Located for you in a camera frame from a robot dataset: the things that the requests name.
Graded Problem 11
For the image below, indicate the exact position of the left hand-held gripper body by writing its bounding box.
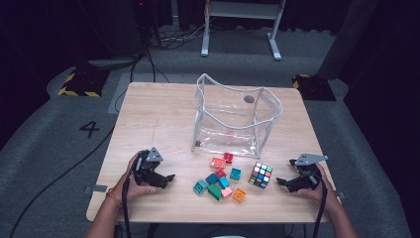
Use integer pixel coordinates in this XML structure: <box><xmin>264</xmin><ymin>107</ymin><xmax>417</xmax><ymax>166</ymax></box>
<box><xmin>133</xmin><ymin>147</ymin><xmax>164</xmax><ymax>186</ymax></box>

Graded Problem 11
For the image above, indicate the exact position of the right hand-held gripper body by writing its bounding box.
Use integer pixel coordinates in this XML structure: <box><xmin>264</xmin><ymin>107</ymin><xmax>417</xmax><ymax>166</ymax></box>
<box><xmin>294</xmin><ymin>153</ymin><xmax>329</xmax><ymax>193</ymax></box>

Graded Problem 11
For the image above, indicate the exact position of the multicoloured puzzle cube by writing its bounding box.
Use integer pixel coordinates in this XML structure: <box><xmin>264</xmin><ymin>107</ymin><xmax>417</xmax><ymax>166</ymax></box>
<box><xmin>248</xmin><ymin>161</ymin><xmax>273</xmax><ymax>190</ymax></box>

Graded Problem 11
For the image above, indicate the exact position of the mint toy block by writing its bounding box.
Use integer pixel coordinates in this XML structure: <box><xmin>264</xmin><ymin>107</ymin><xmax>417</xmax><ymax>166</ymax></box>
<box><xmin>192</xmin><ymin>178</ymin><xmax>210</xmax><ymax>196</ymax></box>

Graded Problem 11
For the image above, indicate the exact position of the green toy block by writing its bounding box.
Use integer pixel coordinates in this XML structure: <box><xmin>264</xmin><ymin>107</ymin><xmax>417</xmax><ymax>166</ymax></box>
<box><xmin>207</xmin><ymin>183</ymin><xmax>223</xmax><ymax>201</ymax></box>

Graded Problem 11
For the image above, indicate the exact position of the orange toy block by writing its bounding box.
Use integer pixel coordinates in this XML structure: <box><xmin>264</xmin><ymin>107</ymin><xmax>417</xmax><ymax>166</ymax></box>
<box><xmin>232</xmin><ymin>187</ymin><xmax>248</xmax><ymax>203</ymax></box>

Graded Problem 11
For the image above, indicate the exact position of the clear plastic bag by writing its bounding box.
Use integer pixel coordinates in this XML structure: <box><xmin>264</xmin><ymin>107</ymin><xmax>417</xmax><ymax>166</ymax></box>
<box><xmin>190</xmin><ymin>72</ymin><xmax>284</xmax><ymax>160</ymax></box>

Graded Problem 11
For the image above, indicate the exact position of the person's right hand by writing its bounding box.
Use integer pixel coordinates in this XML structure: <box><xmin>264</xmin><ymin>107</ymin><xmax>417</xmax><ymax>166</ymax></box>
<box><xmin>296</xmin><ymin>164</ymin><xmax>342</xmax><ymax>213</ymax></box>

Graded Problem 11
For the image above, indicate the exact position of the person's left hand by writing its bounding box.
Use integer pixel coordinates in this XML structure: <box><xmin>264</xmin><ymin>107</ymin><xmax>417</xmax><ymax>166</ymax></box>
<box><xmin>111</xmin><ymin>152</ymin><xmax>158</xmax><ymax>202</ymax></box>

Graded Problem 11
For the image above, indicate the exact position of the black yellow striped floor mat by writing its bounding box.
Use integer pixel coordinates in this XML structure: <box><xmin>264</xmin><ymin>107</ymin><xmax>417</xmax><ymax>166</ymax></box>
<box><xmin>57</xmin><ymin>67</ymin><xmax>112</xmax><ymax>98</ymax></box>
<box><xmin>291</xmin><ymin>73</ymin><xmax>337</xmax><ymax>102</ymax></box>

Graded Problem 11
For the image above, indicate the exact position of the black equipment cabinet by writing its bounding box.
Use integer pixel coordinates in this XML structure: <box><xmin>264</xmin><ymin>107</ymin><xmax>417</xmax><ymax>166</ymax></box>
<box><xmin>75</xmin><ymin>0</ymin><xmax>147</xmax><ymax>70</ymax></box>

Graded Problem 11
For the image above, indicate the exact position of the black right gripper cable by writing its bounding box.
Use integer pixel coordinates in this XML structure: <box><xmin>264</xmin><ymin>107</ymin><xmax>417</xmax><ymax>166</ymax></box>
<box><xmin>311</xmin><ymin>172</ymin><xmax>329</xmax><ymax>238</ymax></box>

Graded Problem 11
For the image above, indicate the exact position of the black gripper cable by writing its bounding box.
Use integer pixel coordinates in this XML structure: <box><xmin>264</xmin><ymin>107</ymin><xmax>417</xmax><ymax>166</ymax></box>
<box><xmin>121</xmin><ymin>177</ymin><xmax>133</xmax><ymax>238</ymax></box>
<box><xmin>311</xmin><ymin>172</ymin><xmax>329</xmax><ymax>238</ymax></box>

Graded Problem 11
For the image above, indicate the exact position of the gold bracelet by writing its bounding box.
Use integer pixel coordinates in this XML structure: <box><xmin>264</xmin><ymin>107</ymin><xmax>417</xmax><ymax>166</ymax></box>
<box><xmin>104</xmin><ymin>187</ymin><xmax>124</xmax><ymax>210</ymax></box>

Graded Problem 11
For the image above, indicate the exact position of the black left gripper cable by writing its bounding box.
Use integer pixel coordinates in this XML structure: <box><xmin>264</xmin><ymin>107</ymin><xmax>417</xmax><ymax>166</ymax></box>
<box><xmin>121</xmin><ymin>177</ymin><xmax>133</xmax><ymax>238</ymax></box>

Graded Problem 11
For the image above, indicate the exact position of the long black floor cable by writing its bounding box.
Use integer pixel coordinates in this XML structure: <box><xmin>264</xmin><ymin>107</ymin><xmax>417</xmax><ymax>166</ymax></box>
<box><xmin>8</xmin><ymin>88</ymin><xmax>130</xmax><ymax>238</ymax></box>

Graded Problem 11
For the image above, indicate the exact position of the short black floor cable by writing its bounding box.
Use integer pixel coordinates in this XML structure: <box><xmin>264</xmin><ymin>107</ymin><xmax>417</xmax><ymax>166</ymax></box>
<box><xmin>130</xmin><ymin>49</ymin><xmax>171</xmax><ymax>83</ymax></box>

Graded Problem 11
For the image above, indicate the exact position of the bundle of floor cables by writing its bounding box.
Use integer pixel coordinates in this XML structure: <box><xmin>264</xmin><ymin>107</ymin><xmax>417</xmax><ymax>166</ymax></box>
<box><xmin>148</xmin><ymin>19</ymin><xmax>212</xmax><ymax>51</ymax></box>

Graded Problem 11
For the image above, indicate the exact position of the grey padded post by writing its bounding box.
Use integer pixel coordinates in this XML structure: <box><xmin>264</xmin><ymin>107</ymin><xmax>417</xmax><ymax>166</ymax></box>
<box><xmin>316</xmin><ymin>0</ymin><xmax>379</xmax><ymax>80</ymax></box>

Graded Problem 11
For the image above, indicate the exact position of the white metal desk frame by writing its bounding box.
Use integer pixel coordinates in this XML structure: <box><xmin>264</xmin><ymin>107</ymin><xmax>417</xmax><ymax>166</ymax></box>
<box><xmin>200</xmin><ymin>0</ymin><xmax>287</xmax><ymax>61</ymax></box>

